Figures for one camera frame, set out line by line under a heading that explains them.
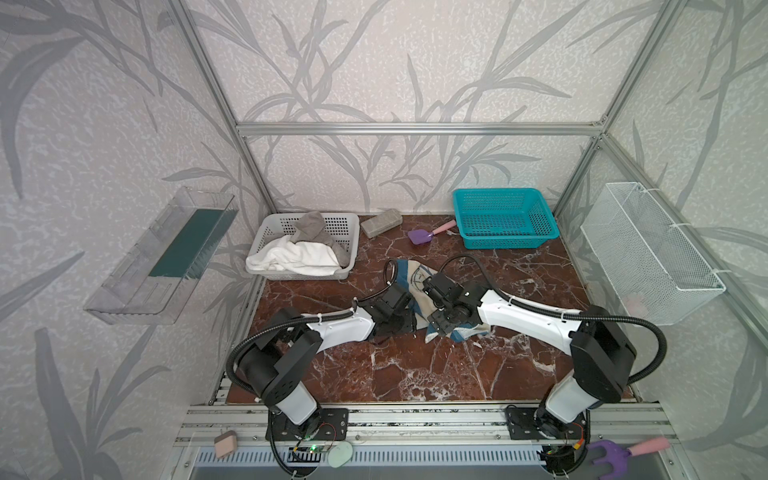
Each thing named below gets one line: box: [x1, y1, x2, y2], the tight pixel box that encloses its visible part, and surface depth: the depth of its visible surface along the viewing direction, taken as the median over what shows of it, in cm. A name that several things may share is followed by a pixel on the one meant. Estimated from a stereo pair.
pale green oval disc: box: [327, 441, 353, 468], surface depth 70 cm
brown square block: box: [214, 430, 238, 459], surface depth 71 cm
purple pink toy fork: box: [587, 437, 670, 479], surface depth 71 cm
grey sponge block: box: [360, 209, 403, 239], surface depth 118 cm
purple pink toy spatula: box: [408, 220, 456, 245], surface depth 117 cm
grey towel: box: [291, 211, 350, 268], surface depth 107 cm
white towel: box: [246, 236, 342, 277], surface depth 94 cm
